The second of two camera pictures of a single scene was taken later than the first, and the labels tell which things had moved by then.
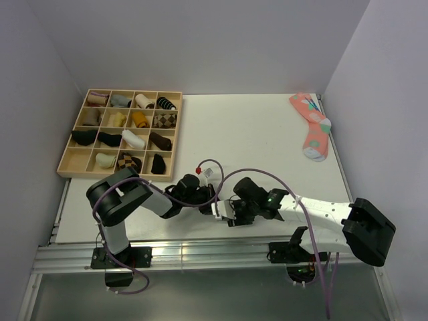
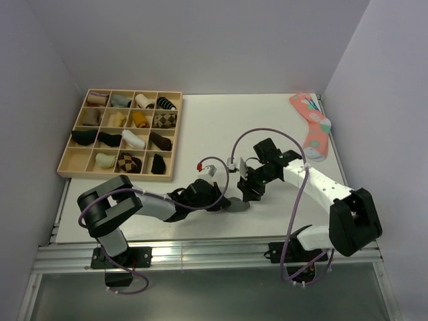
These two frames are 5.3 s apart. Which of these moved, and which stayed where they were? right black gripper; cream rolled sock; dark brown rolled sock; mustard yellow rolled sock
Moved: right black gripper
Stayed: cream rolled sock; mustard yellow rolled sock; dark brown rolled sock
